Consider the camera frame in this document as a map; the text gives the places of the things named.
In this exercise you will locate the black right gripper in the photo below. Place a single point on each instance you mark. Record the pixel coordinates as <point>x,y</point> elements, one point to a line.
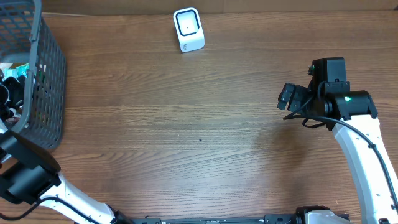
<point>298,95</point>

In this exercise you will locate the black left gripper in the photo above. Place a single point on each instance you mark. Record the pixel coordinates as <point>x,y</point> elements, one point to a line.
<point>8,95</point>

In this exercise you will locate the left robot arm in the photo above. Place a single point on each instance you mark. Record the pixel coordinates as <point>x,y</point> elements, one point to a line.
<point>36,179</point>

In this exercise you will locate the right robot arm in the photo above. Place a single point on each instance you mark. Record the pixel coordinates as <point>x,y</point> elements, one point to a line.
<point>352,117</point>

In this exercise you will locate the white barcode scanner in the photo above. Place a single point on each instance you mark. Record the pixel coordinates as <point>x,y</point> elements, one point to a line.
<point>189,29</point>

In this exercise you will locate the teal snack packet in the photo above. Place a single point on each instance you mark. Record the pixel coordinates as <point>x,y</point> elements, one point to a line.
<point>15,70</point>

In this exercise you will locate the grey plastic mesh basket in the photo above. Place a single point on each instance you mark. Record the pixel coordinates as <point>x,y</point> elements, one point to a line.
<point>27,39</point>

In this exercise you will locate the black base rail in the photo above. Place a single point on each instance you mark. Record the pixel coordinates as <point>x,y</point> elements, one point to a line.
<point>266,219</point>

